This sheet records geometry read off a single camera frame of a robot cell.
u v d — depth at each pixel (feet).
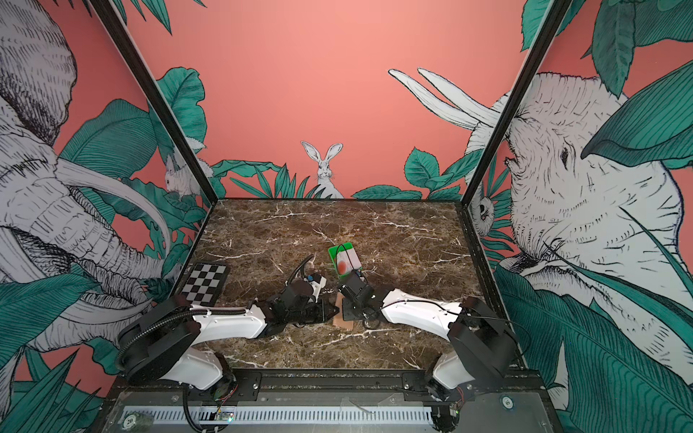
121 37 2.40
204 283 2.98
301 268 3.30
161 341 1.43
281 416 2.30
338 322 2.67
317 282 2.62
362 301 2.13
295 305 2.21
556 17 2.29
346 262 3.15
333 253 3.24
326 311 2.44
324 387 2.49
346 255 3.34
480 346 1.41
